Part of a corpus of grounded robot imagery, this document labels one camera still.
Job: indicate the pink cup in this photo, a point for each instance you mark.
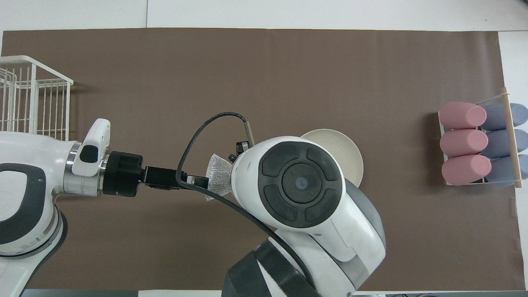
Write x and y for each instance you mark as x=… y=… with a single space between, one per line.
x=464 y=143
x=466 y=170
x=462 y=115

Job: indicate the round cream plate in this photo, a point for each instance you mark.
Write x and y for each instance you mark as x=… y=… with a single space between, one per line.
x=350 y=156

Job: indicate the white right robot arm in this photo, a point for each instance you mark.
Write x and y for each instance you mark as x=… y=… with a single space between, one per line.
x=301 y=181

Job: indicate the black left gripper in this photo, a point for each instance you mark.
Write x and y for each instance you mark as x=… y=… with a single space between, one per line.
x=159 y=177

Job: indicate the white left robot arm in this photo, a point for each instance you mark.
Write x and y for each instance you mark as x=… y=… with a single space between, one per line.
x=24 y=156

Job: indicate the brown table mat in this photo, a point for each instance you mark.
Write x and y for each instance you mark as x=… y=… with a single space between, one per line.
x=165 y=82

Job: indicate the blue cup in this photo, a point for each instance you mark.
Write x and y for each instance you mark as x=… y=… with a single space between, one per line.
x=501 y=171
x=499 y=144
x=499 y=117

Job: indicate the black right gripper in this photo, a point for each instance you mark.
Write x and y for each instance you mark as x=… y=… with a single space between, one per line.
x=241 y=148

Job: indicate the cup rack with wooden rod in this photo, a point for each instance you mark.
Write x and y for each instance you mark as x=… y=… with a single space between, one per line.
x=513 y=156

